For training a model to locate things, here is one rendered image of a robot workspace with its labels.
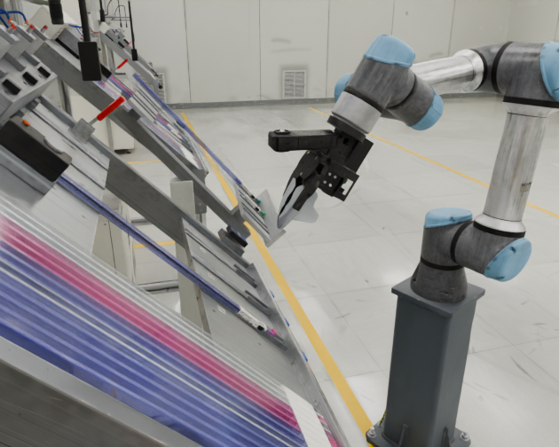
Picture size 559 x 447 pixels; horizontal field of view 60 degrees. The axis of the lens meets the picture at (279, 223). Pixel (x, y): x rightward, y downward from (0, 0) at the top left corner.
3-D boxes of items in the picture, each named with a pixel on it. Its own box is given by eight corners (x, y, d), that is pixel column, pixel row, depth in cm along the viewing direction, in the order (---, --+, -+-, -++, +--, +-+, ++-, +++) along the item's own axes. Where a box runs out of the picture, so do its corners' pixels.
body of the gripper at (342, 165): (342, 206, 83) (380, 144, 81) (302, 184, 80) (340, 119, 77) (326, 192, 90) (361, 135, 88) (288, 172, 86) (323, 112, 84)
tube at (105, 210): (268, 334, 81) (273, 330, 80) (271, 340, 79) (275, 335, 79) (-16, 124, 58) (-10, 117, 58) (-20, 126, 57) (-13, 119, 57)
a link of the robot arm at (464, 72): (483, 37, 120) (328, 64, 96) (524, 38, 111) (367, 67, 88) (478, 86, 125) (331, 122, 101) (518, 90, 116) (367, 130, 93)
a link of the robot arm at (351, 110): (353, 94, 76) (334, 89, 84) (338, 120, 77) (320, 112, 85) (389, 117, 79) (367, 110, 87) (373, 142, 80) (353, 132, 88)
